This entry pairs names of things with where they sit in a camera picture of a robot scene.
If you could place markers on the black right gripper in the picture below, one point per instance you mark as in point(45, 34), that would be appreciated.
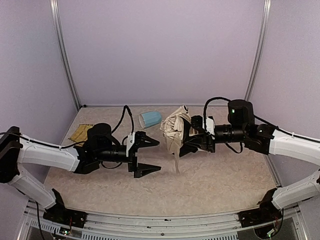
point(210, 141)

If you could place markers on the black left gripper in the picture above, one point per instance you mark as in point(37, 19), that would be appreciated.
point(134, 156)

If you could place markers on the beige folding umbrella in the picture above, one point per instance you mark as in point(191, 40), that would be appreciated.
point(173, 132)

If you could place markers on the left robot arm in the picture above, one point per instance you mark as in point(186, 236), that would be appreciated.
point(80, 158)

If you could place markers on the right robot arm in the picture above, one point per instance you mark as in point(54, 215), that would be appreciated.
point(202, 133)

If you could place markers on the light blue mug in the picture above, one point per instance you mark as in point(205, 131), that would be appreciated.
point(149, 119)

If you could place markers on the woven bamboo tray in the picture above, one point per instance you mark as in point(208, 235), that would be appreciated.
point(80, 134)

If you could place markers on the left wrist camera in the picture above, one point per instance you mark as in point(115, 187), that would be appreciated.
point(135, 141)

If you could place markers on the aluminium front rail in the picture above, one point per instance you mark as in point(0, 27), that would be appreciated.
point(100, 225)

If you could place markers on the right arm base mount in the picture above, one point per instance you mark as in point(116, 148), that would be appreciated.
point(258, 216)

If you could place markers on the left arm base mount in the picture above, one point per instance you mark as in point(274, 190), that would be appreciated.
point(66, 216)

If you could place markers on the right aluminium corner post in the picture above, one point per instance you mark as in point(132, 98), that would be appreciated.
point(259, 49)

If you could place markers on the aluminium corner post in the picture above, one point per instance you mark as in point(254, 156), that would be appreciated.
point(259, 49)
point(63, 53)

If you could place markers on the left aluminium corner post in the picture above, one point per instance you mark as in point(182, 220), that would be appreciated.
point(63, 53)

